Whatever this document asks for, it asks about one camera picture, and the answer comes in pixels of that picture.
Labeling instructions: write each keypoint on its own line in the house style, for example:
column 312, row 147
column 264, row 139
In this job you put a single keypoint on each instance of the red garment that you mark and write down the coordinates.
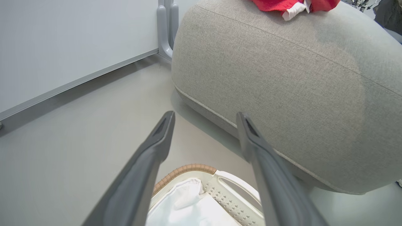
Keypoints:
column 273, row 4

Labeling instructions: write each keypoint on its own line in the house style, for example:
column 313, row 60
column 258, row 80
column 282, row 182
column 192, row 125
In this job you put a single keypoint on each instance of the grey curved partition foot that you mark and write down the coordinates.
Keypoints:
column 164, row 31

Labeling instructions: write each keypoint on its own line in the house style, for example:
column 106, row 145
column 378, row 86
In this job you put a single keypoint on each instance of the grey partition base rail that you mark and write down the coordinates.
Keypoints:
column 78, row 83

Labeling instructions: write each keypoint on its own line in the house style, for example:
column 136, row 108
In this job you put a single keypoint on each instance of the white laundry basket woven rim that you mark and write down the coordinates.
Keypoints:
column 232, row 204

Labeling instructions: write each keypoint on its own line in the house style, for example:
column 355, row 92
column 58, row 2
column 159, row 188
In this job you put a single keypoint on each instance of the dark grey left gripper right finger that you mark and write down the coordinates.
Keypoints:
column 279, row 191

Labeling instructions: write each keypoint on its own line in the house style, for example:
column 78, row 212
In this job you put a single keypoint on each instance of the dark grey object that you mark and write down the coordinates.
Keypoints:
column 389, row 14

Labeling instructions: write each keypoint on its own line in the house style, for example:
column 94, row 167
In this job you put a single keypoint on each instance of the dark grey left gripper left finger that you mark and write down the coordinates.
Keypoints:
column 135, row 188

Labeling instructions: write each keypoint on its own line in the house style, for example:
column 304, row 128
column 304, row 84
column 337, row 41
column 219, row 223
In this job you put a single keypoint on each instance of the grey fabric sofa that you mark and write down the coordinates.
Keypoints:
column 298, row 88

